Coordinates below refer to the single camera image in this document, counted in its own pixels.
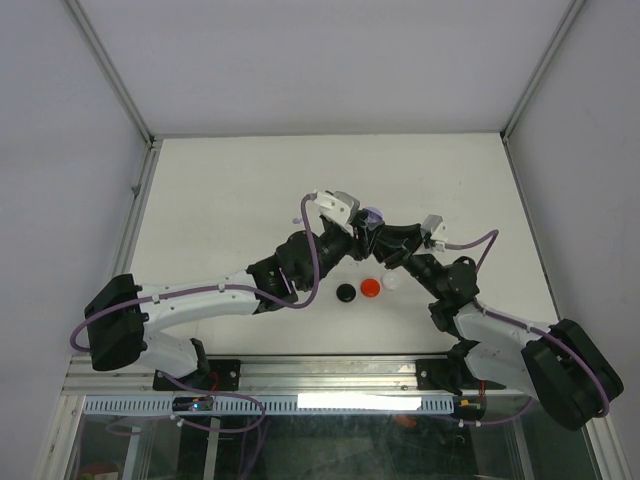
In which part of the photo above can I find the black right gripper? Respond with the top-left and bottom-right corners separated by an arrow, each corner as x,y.
372,223 -> 445,300

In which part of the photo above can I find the lilac round charging case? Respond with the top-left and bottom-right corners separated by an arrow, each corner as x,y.
364,207 -> 384,226

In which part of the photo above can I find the white round charging case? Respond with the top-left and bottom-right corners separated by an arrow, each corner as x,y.
380,271 -> 402,291

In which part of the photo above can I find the orange round charging case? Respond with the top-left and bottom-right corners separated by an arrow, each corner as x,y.
360,278 -> 382,298

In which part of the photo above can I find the black round charging case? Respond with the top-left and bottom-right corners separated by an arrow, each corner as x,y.
336,283 -> 357,303

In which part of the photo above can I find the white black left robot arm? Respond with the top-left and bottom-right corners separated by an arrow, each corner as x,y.
81,209 -> 385,389

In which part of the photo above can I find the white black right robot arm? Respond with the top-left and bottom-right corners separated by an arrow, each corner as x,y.
370,224 -> 624,431

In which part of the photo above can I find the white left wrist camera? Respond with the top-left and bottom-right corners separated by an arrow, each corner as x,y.
312,190 -> 360,235

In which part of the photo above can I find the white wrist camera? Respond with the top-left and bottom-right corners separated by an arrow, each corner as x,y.
312,190 -> 360,235
420,214 -> 448,252

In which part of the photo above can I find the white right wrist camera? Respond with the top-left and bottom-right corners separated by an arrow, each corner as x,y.
420,214 -> 448,252

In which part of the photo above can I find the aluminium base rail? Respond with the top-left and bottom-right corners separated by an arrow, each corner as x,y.
62,353 -> 506,394

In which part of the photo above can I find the left aluminium frame post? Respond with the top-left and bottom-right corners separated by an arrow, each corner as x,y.
64,0 -> 156,151

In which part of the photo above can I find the aluminium corner frame post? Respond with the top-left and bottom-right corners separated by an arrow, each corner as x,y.
500,0 -> 589,145

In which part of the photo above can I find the white slotted cable duct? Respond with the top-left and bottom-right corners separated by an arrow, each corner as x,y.
84,393 -> 454,417

